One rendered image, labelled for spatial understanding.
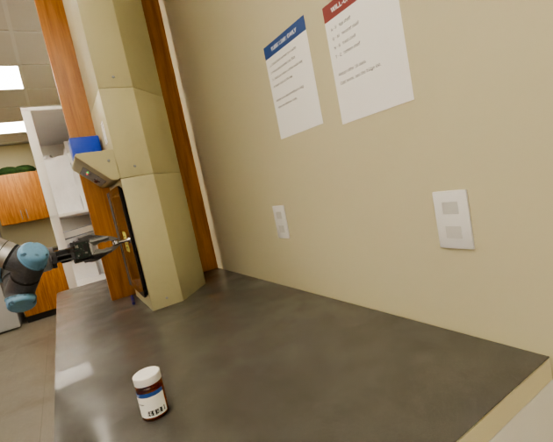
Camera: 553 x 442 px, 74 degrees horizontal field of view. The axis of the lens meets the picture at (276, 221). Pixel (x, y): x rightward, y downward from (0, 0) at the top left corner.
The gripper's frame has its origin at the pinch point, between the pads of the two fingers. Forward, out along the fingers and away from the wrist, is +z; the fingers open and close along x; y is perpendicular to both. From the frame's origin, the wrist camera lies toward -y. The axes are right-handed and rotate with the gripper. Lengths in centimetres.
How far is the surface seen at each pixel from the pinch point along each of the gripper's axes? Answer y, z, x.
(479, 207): 105, 48, -7
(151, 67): 3, 28, 61
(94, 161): 12.2, -1.1, 27.4
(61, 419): 61, -24, -29
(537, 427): 113, 39, -40
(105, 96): 13, 7, 48
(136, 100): 13, 17, 46
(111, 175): 12.0, 3.0, 22.1
